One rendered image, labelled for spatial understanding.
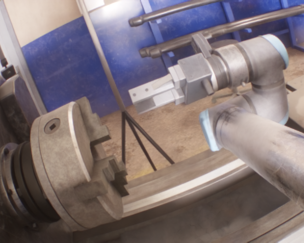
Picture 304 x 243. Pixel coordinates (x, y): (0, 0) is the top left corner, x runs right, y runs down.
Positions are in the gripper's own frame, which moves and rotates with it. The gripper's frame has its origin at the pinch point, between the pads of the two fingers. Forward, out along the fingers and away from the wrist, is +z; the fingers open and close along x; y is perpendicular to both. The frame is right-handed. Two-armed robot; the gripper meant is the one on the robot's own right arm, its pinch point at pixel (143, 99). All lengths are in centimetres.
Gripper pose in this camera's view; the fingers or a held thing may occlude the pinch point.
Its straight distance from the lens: 58.6
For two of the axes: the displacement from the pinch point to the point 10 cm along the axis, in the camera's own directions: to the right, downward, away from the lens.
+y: 3.7, 8.9, -2.6
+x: 0.7, 2.5, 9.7
